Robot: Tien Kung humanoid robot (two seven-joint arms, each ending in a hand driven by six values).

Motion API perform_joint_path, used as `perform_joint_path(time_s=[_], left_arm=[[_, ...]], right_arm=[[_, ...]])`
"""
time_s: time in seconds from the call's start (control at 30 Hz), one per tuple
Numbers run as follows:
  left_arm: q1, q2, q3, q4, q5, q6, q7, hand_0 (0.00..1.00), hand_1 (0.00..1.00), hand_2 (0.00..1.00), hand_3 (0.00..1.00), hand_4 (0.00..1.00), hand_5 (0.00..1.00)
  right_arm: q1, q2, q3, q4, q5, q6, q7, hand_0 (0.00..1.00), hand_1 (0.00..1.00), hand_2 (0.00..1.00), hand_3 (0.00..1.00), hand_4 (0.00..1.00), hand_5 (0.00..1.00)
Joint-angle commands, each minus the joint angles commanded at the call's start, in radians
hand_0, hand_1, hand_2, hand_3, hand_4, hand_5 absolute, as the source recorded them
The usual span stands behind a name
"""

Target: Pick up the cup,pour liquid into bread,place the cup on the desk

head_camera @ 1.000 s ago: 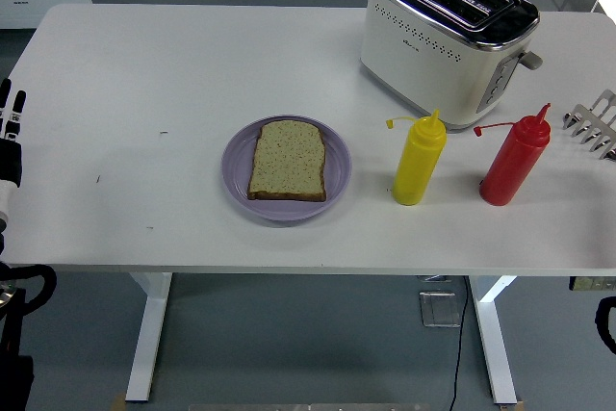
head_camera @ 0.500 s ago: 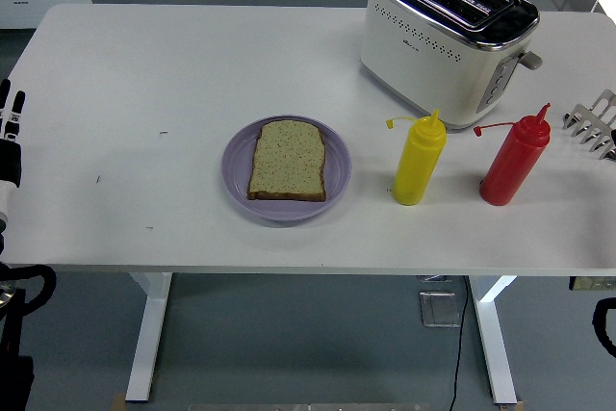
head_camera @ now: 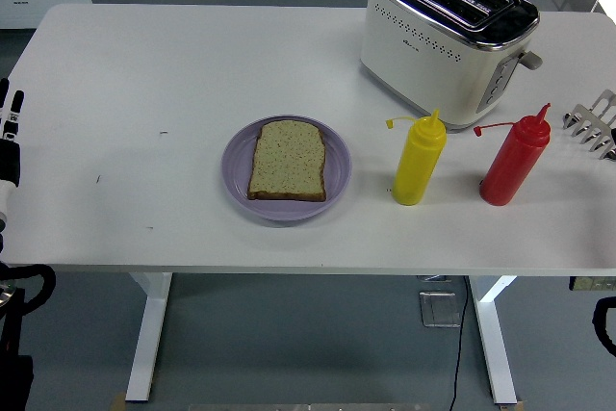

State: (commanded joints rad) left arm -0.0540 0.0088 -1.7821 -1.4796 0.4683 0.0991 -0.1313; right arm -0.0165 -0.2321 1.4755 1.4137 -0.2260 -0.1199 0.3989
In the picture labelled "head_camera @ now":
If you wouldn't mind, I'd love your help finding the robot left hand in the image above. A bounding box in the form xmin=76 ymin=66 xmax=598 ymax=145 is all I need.
xmin=0 ymin=77 xmax=26 ymax=222

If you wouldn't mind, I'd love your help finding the red squeeze bottle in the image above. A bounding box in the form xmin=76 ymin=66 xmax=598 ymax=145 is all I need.
xmin=473 ymin=102 xmax=552 ymax=207

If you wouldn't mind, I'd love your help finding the speckled bread slice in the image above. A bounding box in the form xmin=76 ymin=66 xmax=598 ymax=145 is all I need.
xmin=247 ymin=119 xmax=328 ymax=203

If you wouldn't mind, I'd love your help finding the silver metal toast rack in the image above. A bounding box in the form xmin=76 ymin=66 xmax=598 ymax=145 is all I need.
xmin=561 ymin=88 xmax=616 ymax=162

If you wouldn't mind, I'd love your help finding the yellow squeeze bottle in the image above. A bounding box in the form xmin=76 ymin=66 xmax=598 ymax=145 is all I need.
xmin=384 ymin=109 xmax=449 ymax=207

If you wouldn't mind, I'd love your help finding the white two-slot toaster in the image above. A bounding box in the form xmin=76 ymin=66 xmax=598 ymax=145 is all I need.
xmin=359 ymin=0 xmax=544 ymax=132

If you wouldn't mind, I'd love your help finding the white table leg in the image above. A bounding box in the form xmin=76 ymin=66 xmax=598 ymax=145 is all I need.
xmin=469 ymin=275 xmax=519 ymax=406
xmin=124 ymin=271 xmax=173 ymax=403

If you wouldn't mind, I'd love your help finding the purple round plate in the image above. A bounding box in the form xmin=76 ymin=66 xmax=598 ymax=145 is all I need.
xmin=220 ymin=115 xmax=353 ymax=223

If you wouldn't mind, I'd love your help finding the clear plastic floor cover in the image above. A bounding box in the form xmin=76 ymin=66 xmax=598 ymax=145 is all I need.
xmin=418 ymin=290 xmax=462 ymax=329

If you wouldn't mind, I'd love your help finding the black floor cable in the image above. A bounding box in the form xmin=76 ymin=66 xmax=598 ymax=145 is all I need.
xmin=449 ymin=275 xmax=473 ymax=411

